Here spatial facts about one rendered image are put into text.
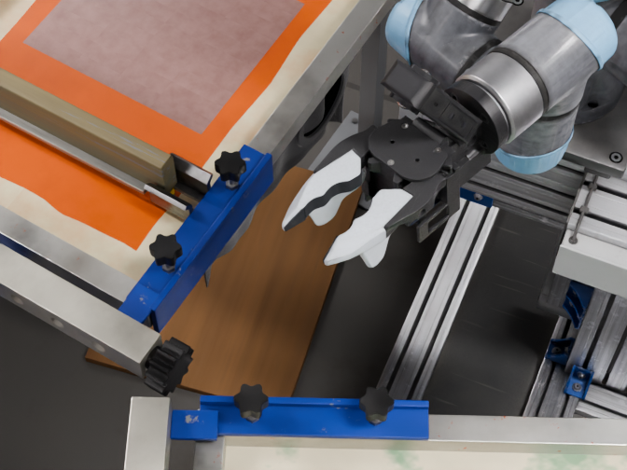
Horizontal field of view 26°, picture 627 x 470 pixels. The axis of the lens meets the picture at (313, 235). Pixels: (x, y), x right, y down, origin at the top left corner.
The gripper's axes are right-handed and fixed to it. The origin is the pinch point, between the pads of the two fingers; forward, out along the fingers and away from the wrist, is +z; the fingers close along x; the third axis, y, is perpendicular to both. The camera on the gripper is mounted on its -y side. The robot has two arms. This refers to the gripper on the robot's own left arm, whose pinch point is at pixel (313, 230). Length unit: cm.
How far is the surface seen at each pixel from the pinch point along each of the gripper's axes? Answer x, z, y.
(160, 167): 57, -16, 55
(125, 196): 64, -13, 64
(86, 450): 89, 3, 157
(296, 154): 70, -49, 91
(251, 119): 62, -36, 64
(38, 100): 78, -11, 52
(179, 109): 70, -29, 63
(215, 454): 23, 5, 66
